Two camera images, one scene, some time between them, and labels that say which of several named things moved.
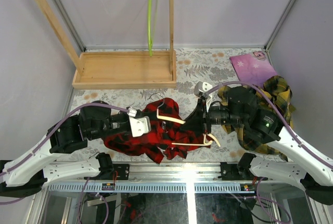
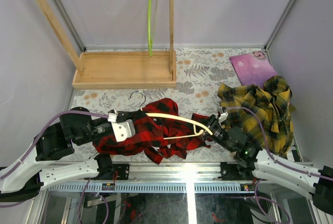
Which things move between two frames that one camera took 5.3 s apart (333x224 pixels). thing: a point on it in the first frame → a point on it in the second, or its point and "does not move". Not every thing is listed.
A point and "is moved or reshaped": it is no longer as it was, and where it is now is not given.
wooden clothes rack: [123, 70] does not move
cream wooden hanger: [206, 142] → [197, 128]
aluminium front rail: [180, 171] does not move
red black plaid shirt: [171, 136] is moved or reshaped
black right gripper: [197, 120] → [213, 122]
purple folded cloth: [254, 68] does not move
